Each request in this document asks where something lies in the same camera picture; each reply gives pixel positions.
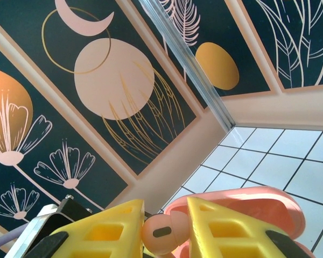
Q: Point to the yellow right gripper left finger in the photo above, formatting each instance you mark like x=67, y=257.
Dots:
x=97, y=233

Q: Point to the aluminium corner post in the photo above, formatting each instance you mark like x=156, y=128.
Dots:
x=188, y=61

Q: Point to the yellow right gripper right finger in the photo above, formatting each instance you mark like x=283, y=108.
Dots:
x=231, y=236

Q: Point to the coral pink earbud charging case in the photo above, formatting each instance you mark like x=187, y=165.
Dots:
x=258, y=199

